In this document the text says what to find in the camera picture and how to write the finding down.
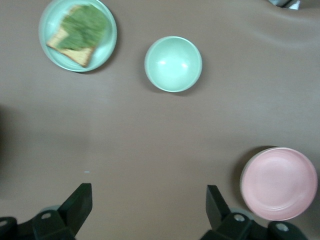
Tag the green bowl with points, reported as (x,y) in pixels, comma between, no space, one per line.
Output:
(173,64)

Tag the metal table edge bracket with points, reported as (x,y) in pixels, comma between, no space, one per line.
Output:
(285,3)

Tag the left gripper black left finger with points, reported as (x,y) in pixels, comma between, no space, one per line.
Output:
(65,220)

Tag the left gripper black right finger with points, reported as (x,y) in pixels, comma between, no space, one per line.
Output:
(225,225)

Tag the toast slice under lettuce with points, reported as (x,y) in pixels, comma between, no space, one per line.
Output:
(77,56)

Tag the green plate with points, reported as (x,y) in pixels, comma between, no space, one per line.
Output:
(105,47)

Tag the brown table cover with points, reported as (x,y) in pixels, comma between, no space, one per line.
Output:
(150,137)

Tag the pink plate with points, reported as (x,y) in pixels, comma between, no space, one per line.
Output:
(279,183)

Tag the green lettuce leaf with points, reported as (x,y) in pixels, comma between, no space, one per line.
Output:
(82,27)

